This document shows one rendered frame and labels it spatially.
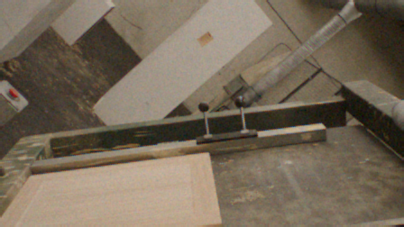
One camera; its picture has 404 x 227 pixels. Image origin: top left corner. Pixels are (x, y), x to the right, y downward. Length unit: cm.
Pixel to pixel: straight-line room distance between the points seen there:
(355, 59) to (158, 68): 576
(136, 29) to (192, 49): 453
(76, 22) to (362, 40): 587
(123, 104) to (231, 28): 140
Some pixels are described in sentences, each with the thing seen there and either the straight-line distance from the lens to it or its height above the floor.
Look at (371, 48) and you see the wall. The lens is 1009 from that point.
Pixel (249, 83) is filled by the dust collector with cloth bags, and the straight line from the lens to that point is 708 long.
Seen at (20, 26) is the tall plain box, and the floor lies 55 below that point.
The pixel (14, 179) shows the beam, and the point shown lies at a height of 90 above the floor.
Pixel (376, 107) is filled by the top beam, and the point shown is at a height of 185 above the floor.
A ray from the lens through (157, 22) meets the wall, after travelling 939.
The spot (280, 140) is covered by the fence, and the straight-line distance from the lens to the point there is 154.
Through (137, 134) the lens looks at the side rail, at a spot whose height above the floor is 115.
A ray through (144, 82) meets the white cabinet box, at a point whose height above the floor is 63.
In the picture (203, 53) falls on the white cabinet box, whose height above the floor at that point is 130.
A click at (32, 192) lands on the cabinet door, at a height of 93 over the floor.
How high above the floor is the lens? 165
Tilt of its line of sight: 9 degrees down
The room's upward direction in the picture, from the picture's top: 50 degrees clockwise
